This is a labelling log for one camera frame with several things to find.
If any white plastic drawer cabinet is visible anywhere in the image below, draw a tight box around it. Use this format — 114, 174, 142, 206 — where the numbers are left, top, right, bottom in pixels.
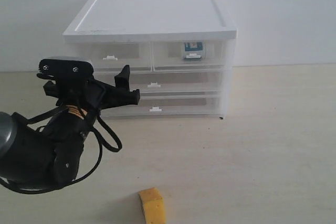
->
63, 0, 237, 118

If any yellow sponge wedge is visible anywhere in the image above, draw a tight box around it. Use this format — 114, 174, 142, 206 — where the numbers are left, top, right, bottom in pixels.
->
138, 187, 166, 224

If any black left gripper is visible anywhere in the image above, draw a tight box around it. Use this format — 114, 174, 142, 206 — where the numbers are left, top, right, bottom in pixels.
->
43, 65, 140, 110

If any clear middle wide drawer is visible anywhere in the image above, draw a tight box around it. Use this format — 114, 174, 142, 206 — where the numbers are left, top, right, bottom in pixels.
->
91, 70, 226, 95

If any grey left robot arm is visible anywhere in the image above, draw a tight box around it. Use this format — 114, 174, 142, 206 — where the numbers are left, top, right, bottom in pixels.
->
1, 59, 140, 194

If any clear bottom wide drawer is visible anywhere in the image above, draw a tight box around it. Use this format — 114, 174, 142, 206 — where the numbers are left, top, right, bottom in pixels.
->
101, 95, 226, 118

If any white bottle with teal label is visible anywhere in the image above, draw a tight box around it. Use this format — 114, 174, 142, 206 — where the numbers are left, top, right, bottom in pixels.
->
182, 41, 206, 61

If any clear wide drawer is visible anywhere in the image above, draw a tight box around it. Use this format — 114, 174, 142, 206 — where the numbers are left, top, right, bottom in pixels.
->
101, 95, 226, 118
91, 70, 226, 95

